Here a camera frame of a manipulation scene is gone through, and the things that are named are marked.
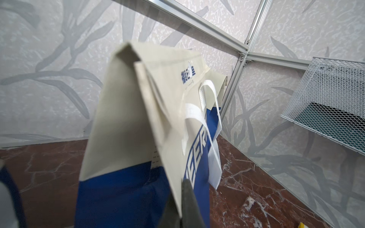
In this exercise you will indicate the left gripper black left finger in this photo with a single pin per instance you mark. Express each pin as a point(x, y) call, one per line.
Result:
point(170, 217)

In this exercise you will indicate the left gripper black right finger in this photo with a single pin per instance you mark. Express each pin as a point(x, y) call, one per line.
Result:
point(191, 216)

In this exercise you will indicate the blue beige takeout bag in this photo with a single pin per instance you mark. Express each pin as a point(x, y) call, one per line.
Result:
point(157, 123)
point(12, 213)

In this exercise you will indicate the white work glove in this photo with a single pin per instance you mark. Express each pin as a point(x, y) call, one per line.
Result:
point(302, 225)

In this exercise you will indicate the white wire mesh basket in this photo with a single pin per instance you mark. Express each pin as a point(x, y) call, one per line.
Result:
point(330, 101)

